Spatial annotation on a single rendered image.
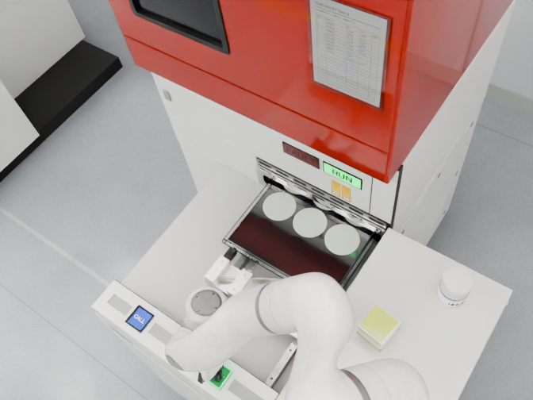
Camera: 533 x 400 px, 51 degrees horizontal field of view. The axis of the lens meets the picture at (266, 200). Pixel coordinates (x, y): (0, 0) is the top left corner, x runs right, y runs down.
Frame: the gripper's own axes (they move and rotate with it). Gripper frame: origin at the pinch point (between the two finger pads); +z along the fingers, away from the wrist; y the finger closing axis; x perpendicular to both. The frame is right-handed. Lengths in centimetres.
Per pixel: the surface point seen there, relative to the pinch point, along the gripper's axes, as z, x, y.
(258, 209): -2, -21, -47
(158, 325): 2.2, -21.1, -2.3
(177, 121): -8, -62, -58
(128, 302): 1.7, -31.7, -2.5
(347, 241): -3, 6, -52
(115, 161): 82, -147, -89
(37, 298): 98, -123, -12
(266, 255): 0.7, -10.5, -36.1
